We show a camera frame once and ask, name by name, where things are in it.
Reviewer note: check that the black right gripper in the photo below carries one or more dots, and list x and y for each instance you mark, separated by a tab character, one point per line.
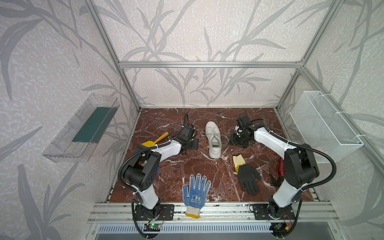
238	140

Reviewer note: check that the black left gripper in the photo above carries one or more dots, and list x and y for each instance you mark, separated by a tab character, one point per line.
192	142

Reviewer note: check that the grey-white shoelace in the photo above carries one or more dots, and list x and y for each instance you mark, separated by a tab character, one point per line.
227	145

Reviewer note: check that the white leather sneaker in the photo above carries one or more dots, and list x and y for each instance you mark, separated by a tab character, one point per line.
214	138

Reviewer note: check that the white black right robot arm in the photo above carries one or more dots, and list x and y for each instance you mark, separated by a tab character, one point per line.
300	167

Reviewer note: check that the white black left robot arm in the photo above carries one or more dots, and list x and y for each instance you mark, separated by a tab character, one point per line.
139	171

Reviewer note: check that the yellow plastic spatula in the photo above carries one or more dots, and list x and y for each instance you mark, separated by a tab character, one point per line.
153	143

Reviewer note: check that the black yellow work glove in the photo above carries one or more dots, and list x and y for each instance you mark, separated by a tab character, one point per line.
248	176

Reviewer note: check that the blue dotted knit glove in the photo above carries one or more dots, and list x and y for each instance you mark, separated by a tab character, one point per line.
195	195

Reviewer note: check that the right wiring connector board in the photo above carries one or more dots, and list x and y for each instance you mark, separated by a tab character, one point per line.
280	227

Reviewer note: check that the green lit circuit board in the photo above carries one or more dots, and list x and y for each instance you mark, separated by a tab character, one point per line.
151	227

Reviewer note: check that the red handled tool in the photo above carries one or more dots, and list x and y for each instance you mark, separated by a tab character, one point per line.
281	168

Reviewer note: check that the white wire mesh basket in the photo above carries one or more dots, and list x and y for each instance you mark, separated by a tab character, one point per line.
323	127

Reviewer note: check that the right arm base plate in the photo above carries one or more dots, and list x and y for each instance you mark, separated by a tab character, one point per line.
271	212

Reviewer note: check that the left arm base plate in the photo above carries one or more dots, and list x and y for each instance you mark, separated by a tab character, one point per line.
162	212

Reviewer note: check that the clear plastic wall bin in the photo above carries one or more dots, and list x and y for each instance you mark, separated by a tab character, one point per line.
79	138

